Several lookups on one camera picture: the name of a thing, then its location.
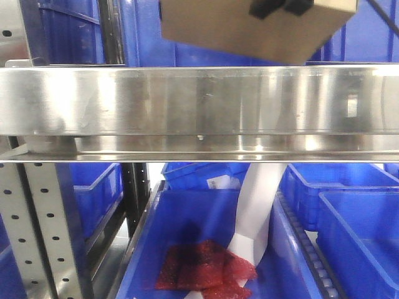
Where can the brown cardboard box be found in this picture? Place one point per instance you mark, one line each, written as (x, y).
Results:
(288, 32)

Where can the stainless steel shelf beam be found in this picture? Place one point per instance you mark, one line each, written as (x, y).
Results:
(313, 113)

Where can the perforated grey shelf upright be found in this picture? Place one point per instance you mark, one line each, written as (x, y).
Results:
(41, 218)

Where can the blue plastic bin rear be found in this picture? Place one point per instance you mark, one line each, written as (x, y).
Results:
(200, 176)

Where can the blue plastic bin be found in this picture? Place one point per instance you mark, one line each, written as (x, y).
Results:
(302, 183)
(96, 186)
(200, 176)
(358, 234)

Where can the blue bin with red bags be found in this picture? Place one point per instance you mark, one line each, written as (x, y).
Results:
(184, 243)

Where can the blue plastic bin far right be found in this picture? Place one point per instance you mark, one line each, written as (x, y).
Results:
(302, 183)

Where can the blue plastic bin left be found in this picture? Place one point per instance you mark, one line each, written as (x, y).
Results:
(96, 186)

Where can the red bubble wrap bag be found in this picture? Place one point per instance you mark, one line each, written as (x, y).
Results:
(206, 267)

